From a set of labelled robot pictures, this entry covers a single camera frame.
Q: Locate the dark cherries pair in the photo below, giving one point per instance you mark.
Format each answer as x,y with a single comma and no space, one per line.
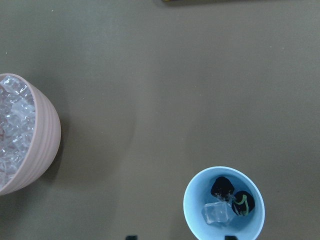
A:
242,202

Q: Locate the clear ice cubes pile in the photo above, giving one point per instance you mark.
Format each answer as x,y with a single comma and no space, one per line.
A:
17,122

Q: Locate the pink bowl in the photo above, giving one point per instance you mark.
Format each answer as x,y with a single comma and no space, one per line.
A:
44,144

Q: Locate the clear ice cube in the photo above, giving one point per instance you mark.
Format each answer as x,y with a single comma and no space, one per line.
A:
217,213

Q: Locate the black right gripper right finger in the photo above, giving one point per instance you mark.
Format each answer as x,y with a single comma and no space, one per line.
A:
230,237

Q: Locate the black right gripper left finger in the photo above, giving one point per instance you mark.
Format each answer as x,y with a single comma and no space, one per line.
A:
131,237

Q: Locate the light blue cup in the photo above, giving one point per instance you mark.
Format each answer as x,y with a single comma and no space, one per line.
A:
198,193

